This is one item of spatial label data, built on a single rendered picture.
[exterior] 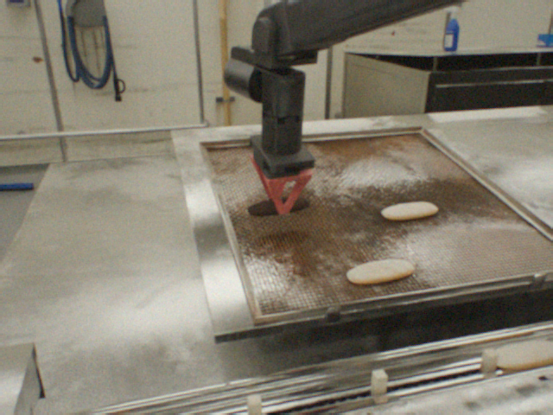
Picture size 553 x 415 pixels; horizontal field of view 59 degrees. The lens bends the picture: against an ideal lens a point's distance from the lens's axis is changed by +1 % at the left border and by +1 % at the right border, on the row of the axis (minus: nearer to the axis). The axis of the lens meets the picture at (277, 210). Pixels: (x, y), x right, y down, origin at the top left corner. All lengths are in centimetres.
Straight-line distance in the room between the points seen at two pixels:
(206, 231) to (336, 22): 36
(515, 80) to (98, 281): 227
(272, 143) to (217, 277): 19
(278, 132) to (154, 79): 349
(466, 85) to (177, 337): 207
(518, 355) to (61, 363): 56
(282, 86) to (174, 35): 348
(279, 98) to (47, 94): 361
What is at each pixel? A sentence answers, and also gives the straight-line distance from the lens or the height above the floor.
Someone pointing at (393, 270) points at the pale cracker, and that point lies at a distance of 69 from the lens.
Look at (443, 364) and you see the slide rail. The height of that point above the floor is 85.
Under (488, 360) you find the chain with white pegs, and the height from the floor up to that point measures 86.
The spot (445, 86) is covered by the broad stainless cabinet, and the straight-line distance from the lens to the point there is 247.
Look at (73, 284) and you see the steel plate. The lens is 87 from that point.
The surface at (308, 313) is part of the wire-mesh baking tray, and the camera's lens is 61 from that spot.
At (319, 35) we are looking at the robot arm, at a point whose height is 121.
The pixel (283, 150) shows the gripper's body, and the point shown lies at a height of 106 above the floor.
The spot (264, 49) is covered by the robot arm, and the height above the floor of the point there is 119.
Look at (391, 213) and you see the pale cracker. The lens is 81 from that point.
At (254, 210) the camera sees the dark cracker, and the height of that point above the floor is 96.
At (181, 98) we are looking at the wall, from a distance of 415.
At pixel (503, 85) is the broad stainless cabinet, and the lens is 265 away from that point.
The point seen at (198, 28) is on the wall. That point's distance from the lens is 411.
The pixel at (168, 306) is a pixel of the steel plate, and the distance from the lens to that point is 77.
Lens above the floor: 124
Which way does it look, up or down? 23 degrees down
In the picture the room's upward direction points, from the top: straight up
